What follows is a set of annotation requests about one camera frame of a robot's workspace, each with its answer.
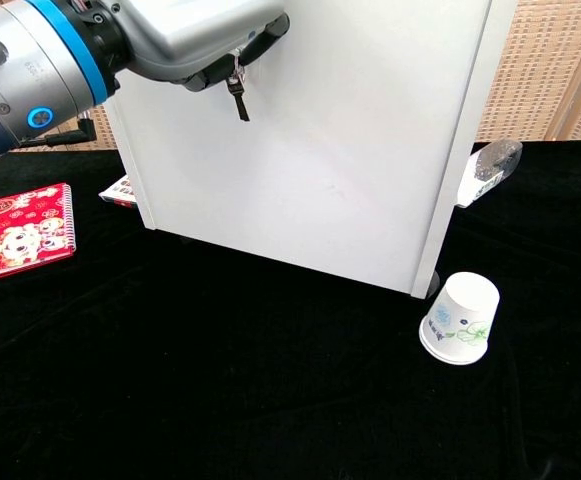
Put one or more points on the white paper cup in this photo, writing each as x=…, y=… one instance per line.
x=462, y=320

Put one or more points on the black velvet tablecloth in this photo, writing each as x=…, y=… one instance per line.
x=220, y=375

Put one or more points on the clear plastic packet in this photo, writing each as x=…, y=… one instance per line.
x=490, y=167

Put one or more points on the red spiral desk calendar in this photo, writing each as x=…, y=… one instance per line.
x=20, y=232

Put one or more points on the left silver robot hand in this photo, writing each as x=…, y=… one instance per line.
x=190, y=35

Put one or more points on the white metal cabinet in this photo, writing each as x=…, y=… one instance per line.
x=310, y=165

